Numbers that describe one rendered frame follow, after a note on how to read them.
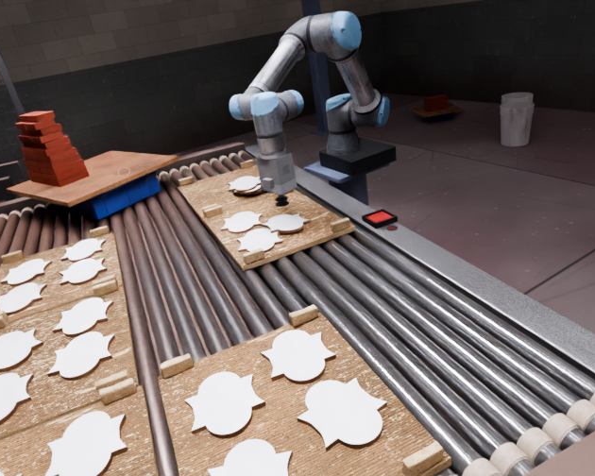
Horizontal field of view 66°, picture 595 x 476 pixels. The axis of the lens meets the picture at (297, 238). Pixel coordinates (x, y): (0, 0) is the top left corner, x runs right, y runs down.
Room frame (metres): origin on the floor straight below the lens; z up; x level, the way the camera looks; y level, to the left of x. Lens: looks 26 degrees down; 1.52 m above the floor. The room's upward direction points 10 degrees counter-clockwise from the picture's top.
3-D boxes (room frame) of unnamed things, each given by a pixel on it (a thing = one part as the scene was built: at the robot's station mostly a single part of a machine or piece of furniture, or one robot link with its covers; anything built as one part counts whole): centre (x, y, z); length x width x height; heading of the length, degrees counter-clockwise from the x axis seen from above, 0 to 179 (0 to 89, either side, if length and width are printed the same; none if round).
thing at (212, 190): (1.70, 0.22, 0.93); 0.41 x 0.35 x 0.02; 21
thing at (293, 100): (1.35, -0.01, 1.27); 0.11 x 0.11 x 0.08; 56
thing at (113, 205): (1.83, 0.74, 0.97); 0.31 x 0.31 x 0.10; 49
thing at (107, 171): (1.88, 0.79, 1.03); 0.50 x 0.50 x 0.02; 49
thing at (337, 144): (1.94, -0.27, 0.99); 0.15 x 0.15 x 0.10
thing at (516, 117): (4.34, -2.29, 0.19); 0.30 x 0.30 x 0.37
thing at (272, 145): (1.26, 0.03, 1.19); 0.08 x 0.08 x 0.05
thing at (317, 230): (1.31, 0.07, 0.93); 0.41 x 0.35 x 0.02; 21
